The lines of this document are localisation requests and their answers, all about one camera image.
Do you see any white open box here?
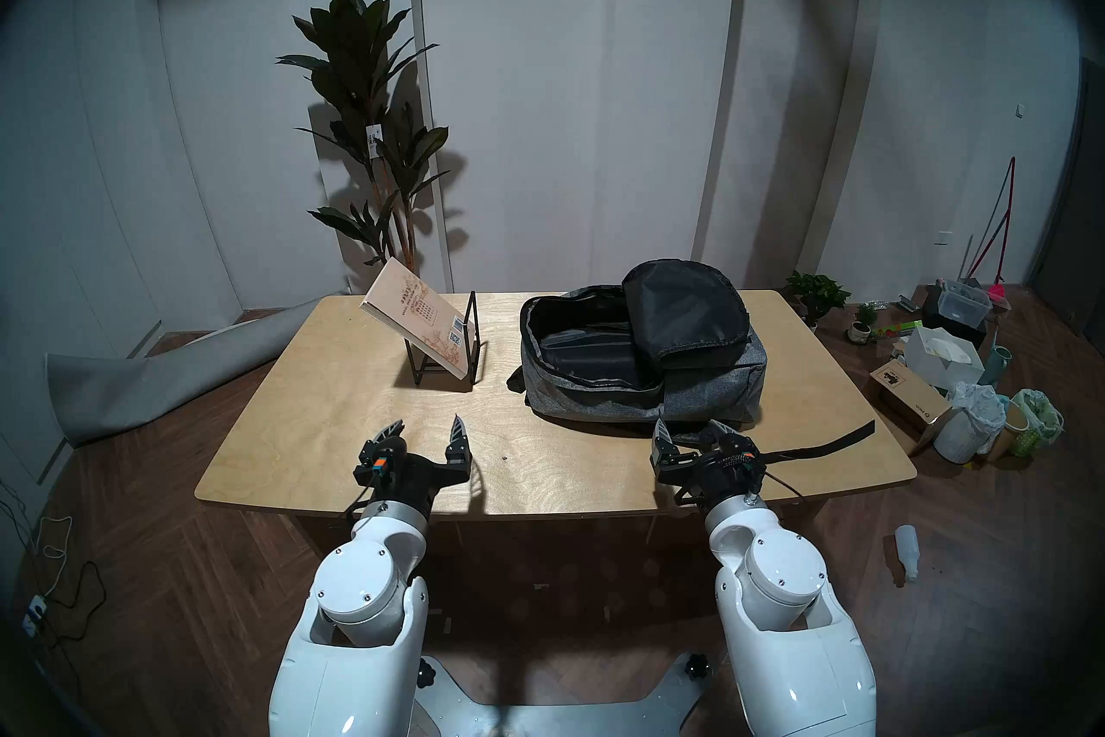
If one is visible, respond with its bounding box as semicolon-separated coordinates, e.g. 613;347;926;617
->
902;325;985;391

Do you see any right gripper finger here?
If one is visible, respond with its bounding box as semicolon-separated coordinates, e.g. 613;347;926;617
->
706;420;755;455
651;418;685;472

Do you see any tall dark leafy plant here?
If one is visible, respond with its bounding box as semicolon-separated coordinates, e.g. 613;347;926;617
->
276;0;451;278

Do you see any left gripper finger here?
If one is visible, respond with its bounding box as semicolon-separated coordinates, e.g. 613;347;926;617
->
442;413;474;472
364;419;407;462

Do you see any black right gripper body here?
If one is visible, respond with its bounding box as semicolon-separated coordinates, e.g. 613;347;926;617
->
656;450;756;510

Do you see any beige paperback book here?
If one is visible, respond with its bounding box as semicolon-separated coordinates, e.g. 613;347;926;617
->
360;257;470;380

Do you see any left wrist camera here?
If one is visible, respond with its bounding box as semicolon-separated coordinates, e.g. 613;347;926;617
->
352;440;408;490

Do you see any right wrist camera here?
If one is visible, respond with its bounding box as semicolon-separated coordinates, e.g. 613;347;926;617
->
715;443;767;490

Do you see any white floor cable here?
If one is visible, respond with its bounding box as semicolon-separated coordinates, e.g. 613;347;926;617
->
35;513;75;563

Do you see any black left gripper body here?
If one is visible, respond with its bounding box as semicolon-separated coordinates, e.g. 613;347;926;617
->
361;455;472;519

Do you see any brown cardboard box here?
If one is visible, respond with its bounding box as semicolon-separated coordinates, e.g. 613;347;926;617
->
869;358;953;451

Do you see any bushy green potted plant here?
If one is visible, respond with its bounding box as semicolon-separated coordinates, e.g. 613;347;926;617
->
784;271;851;330

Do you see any white bag lined bin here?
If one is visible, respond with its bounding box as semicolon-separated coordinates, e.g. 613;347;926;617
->
932;381;1008;464

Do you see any grey and black backpack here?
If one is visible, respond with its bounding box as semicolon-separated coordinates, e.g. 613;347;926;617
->
507;259;875;464

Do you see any black wire book stand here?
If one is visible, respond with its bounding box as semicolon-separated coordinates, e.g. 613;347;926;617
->
404;291;484;386

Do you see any tan paper cup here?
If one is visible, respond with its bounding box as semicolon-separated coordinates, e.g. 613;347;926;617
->
993;399;1028;460

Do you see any red handled broom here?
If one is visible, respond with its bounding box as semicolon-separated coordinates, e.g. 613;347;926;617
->
965;157;1017;304

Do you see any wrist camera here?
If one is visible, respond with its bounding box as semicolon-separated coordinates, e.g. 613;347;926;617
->
352;440;408;490
715;443;767;490

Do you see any rolled grey floor mat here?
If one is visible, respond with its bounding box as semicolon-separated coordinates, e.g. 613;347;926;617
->
45;295;346;447

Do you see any clear plastic storage box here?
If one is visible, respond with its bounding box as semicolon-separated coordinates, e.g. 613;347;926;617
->
937;279;994;329

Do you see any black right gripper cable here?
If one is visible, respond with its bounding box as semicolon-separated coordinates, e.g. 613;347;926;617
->
753;468;808;505

